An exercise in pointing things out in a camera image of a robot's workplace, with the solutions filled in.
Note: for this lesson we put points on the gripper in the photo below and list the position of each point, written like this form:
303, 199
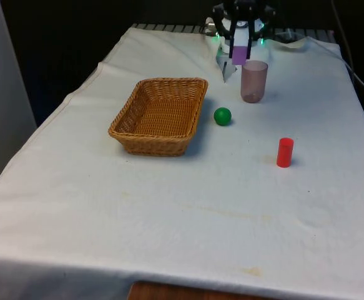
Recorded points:
245, 3

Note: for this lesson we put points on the purple triangular block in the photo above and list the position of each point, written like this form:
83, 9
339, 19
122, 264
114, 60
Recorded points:
240, 55

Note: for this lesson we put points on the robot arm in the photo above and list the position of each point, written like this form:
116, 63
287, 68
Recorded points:
241, 38

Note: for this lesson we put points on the wicker basket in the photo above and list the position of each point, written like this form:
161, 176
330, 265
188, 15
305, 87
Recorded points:
163, 115

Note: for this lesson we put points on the red cylinder block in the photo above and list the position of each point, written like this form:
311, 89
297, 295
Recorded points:
285, 153

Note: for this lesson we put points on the see-through pink cup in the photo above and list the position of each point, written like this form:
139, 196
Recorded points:
254, 82

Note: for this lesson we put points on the green ball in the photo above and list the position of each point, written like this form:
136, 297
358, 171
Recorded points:
222, 116

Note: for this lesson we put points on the pale locker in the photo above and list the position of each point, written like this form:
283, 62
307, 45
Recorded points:
3, 93

